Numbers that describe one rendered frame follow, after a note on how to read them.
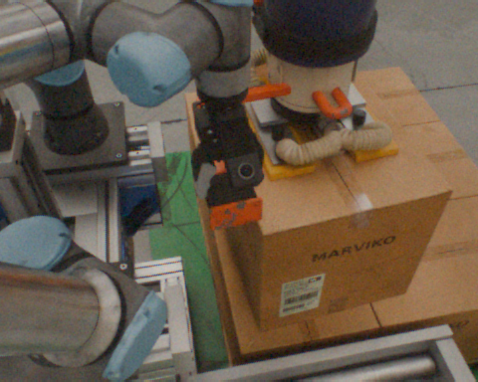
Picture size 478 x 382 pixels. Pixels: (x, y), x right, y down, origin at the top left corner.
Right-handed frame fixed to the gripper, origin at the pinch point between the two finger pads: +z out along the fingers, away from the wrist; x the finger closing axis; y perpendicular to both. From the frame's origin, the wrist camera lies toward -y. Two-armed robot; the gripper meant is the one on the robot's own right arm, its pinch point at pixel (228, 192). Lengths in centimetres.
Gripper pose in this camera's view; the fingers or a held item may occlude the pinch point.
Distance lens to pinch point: 78.1
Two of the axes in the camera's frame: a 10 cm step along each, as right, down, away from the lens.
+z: 0.0, 6.6, 7.5
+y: -2.7, -7.2, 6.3
